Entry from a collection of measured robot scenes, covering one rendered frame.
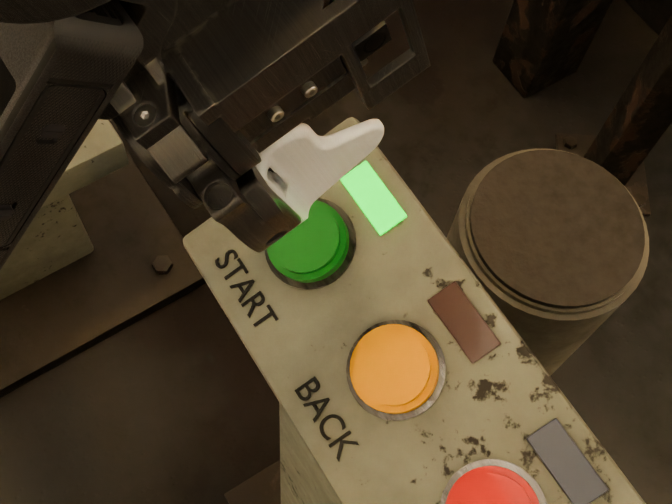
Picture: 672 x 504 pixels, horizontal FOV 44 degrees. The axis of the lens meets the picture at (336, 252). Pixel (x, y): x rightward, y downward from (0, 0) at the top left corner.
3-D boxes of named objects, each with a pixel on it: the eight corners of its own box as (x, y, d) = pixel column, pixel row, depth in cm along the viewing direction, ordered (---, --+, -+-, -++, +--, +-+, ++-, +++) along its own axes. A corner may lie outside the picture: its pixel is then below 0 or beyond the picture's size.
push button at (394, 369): (409, 312, 39) (403, 305, 38) (458, 382, 38) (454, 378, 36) (340, 361, 40) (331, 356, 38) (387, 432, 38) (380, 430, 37)
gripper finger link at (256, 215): (324, 252, 29) (239, 169, 21) (289, 277, 30) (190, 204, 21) (257, 154, 31) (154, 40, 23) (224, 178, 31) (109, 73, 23)
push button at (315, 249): (325, 193, 42) (316, 181, 40) (368, 255, 41) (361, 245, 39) (261, 239, 42) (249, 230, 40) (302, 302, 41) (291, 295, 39)
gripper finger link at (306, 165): (421, 192, 34) (380, 99, 26) (305, 275, 35) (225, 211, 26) (380, 137, 35) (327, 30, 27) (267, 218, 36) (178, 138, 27)
